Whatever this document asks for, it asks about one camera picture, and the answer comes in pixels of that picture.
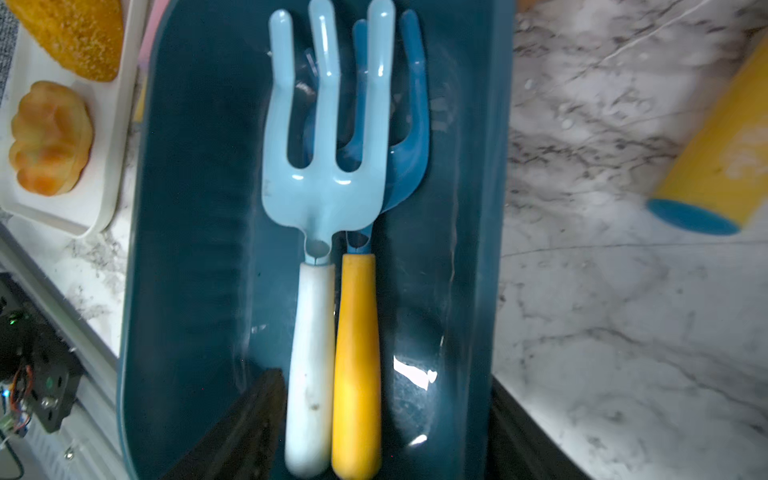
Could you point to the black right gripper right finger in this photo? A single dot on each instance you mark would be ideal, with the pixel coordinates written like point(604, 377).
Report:
point(518, 448)

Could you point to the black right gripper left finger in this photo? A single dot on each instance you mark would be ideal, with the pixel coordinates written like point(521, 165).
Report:
point(244, 443)

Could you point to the teal plastic storage box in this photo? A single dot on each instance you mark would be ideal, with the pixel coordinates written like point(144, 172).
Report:
point(211, 281)

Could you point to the light blue rake white handle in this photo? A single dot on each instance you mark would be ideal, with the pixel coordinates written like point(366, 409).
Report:
point(321, 200)

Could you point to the purple rake pink handle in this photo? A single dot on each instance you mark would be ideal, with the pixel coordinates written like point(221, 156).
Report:
point(155, 17)

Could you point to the white rectangular tray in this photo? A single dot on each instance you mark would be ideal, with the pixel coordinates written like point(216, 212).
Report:
point(88, 208)

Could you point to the oval yellow bread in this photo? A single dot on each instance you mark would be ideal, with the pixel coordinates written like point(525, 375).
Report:
point(82, 36)

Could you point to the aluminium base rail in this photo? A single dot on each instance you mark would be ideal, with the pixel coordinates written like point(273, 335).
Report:
point(71, 319)

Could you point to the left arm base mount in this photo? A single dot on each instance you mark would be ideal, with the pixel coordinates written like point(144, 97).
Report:
point(40, 374)

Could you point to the ring shaped bread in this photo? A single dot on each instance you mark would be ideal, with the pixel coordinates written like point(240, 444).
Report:
point(52, 137)

